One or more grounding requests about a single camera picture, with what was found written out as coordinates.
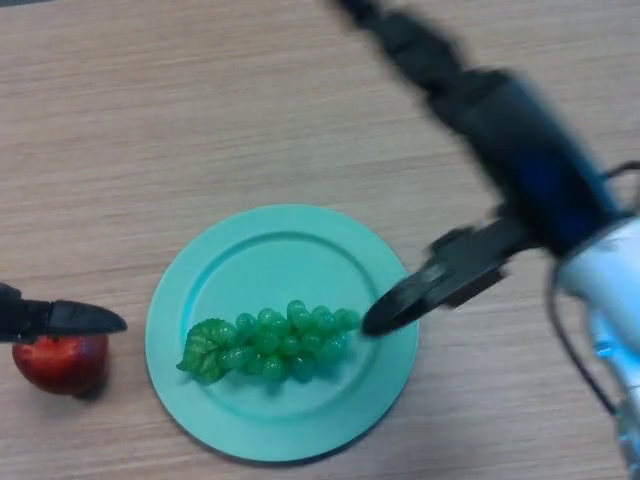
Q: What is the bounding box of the red apple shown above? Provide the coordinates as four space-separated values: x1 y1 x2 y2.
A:
11 333 110 399

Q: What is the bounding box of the green grapes bunch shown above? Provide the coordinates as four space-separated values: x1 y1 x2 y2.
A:
175 298 364 385

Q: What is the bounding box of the green round plate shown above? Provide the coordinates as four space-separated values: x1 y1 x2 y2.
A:
144 203 420 462

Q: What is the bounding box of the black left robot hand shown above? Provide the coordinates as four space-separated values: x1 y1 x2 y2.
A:
0 282 129 345

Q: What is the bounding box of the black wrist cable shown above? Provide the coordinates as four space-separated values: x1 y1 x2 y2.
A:
547 160 640 417

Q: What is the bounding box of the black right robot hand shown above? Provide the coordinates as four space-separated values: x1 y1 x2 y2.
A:
329 0 621 337

